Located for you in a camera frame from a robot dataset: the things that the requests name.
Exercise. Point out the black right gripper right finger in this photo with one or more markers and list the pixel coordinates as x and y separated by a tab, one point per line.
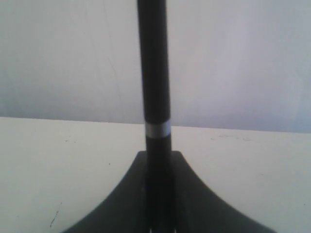
200	210

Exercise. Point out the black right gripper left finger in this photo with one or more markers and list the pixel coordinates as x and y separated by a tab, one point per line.
124	209

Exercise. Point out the dark blue paintbrush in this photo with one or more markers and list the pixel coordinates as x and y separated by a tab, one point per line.
152	22

